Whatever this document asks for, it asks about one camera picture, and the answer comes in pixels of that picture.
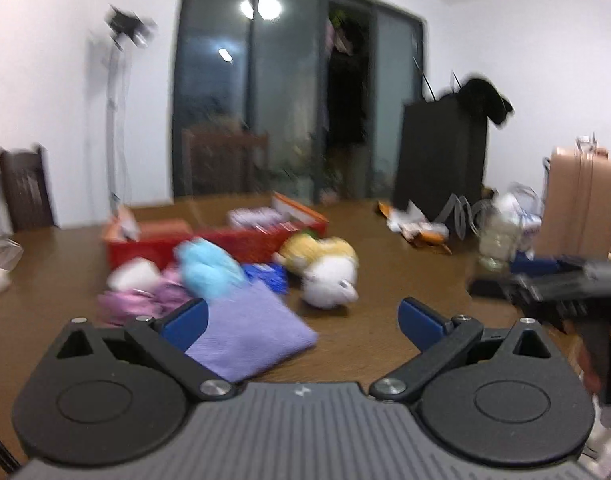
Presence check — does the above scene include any sliding glass door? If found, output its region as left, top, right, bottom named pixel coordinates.
left=172, top=0, right=429, bottom=206

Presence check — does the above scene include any black paper bag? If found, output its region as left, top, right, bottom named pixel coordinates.
left=391, top=57, right=489, bottom=226

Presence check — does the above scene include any clear plastic bag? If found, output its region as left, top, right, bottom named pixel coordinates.
left=478, top=200, right=523, bottom=271

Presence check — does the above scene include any lavender towel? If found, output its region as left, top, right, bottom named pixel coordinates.
left=186, top=280, right=319, bottom=383

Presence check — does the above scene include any red cardboard box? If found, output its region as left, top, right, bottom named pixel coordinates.
left=102, top=191, right=330, bottom=271

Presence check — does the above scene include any white foam roll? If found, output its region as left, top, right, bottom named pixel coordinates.
left=108, top=257, right=162, bottom=292

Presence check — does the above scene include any yellow and white plush toy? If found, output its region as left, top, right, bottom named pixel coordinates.
left=273, top=232, right=360, bottom=309

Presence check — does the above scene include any white plastic bag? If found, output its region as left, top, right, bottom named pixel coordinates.
left=500, top=185, right=543, bottom=232

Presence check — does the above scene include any orange snack packet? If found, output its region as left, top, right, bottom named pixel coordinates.
left=378, top=200, right=453, bottom=256

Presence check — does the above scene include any white cable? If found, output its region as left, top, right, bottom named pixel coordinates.
left=0, top=237, right=24, bottom=272

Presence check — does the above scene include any blue packet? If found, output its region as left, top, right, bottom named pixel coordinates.
left=243, top=261, right=290, bottom=295

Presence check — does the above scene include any pink suitcase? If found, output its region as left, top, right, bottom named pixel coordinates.
left=533, top=146, right=611, bottom=261

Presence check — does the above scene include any light blue plush toy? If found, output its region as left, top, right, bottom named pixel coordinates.
left=174, top=239, right=246, bottom=302

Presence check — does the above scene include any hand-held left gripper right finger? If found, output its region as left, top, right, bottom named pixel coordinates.
left=368, top=296, right=561, bottom=403

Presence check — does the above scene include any dark wooden chair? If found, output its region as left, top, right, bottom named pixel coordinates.
left=180, top=125, right=271, bottom=196
left=0, top=145, right=56, bottom=233

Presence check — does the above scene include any light stand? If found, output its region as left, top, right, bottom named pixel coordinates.
left=88, top=4, right=159, bottom=221

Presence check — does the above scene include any black cloth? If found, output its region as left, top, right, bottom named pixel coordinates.
left=438, top=76, right=515, bottom=128

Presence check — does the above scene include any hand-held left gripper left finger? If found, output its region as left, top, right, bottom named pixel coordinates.
left=50, top=297, right=239, bottom=402

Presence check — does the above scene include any person's right hand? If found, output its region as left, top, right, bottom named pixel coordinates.
left=580, top=350, right=611, bottom=403

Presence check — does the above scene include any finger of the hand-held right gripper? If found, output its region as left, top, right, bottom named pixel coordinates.
left=510, top=253, right=573, bottom=276
left=468, top=275, right=529, bottom=303

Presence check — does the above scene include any purple satin cloth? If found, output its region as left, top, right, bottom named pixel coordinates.
left=98, top=287, right=186, bottom=328
left=156, top=266, right=192, bottom=301

